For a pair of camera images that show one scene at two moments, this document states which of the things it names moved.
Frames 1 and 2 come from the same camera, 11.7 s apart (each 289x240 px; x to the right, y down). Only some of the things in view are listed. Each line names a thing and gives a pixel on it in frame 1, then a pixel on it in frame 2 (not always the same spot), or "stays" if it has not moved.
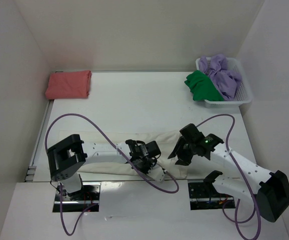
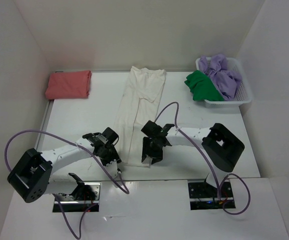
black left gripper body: [146, 164] -> [109, 155]
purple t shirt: [226, 80] stays
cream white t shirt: [168, 161] -> [139, 106]
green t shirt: [202, 87] stays
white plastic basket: [244, 95] stays
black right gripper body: [184, 150] -> [152, 148]
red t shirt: [66, 85] stays
